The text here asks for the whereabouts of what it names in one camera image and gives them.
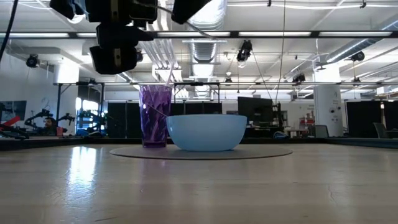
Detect dark office chair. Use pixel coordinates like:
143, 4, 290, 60
373, 122, 389, 139

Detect light blue plastic bowl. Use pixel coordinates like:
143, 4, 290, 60
165, 113, 248, 152

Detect white round pillar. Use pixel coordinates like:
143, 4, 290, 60
313, 84, 345, 138

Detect purple translucent plastic cup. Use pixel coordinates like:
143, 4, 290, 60
139, 85, 173, 148

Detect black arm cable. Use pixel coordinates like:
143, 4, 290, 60
0, 0, 19, 65

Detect dark wall picture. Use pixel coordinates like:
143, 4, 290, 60
0, 100, 27, 122

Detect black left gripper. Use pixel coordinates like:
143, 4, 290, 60
85, 0, 158, 75

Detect round grey placemat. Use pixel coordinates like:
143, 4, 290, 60
108, 143, 294, 161

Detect slanted silver ceiling duct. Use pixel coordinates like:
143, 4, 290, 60
313, 14, 398, 71

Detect black aluminium table frame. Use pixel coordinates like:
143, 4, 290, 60
0, 136, 398, 152

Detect LED light bar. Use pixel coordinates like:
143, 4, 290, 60
0, 30, 398, 40

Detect red background object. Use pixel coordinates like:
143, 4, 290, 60
0, 115, 22, 128

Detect person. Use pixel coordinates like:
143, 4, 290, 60
42, 116, 58, 137

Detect pink drinking straw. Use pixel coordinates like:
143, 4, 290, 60
145, 60, 175, 118

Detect black partition panel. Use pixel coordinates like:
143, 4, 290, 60
107, 101, 223, 139
345, 100, 398, 139

